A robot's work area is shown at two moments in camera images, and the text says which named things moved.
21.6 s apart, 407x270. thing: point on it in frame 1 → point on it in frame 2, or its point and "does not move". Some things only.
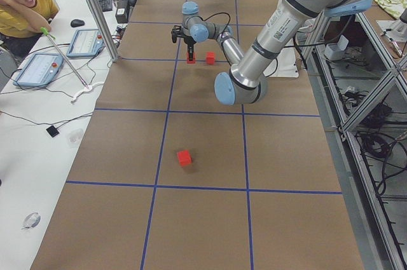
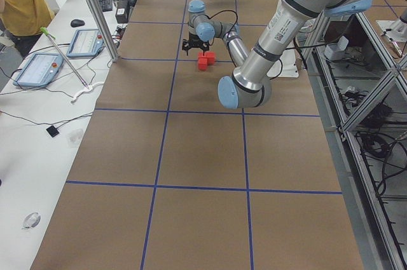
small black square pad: [52, 131] does not move
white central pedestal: [284, 65] does not move
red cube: [184, 157] → [203, 63]
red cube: [210, 58] does not move
